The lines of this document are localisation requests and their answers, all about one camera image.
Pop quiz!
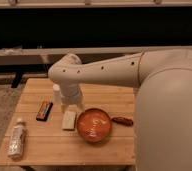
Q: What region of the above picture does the long metal rail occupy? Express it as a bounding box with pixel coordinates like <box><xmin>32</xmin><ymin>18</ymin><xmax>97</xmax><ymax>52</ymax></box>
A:
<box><xmin>0</xmin><ymin>45</ymin><xmax>192</xmax><ymax>65</ymax></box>

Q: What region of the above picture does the plastic water bottle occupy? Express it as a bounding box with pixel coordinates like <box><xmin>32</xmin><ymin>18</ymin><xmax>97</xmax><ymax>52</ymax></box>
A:
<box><xmin>8</xmin><ymin>118</ymin><xmax>27</xmax><ymax>160</ymax></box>

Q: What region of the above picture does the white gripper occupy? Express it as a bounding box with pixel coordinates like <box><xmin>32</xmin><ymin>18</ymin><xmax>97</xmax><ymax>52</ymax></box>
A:
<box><xmin>53</xmin><ymin>84</ymin><xmax>85</xmax><ymax>113</ymax></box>

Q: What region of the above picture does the orange bowl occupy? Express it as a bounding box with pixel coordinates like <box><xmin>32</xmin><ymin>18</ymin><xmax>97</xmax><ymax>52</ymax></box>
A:
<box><xmin>77</xmin><ymin>108</ymin><xmax>112</xmax><ymax>143</ymax></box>

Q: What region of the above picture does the wooden table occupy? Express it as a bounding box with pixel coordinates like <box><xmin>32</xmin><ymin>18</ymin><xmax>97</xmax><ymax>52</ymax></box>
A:
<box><xmin>0</xmin><ymin>78</ymin><xmax>135</xmax><ymax>166</ymax></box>

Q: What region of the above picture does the white sponge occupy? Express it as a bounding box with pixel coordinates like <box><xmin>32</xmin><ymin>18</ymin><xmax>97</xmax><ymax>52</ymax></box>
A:
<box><xmin>62</xmin><ymin>111</ymin><xmax>76</xmax><ymax>130</ymax></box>

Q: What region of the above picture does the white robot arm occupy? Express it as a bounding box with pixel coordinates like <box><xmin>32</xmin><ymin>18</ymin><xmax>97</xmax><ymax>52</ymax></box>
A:
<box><xmin>48</xmin><ymin>49</ymin><xmax>192</xmax><ymax>171</ymax></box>

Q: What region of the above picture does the brown snack piece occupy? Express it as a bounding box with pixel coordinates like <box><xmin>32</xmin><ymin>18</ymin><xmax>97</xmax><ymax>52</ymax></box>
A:
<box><xmin>111</xmin><ymin>117</ymin><xmax>134</xmax><ymax>126</ymax></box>

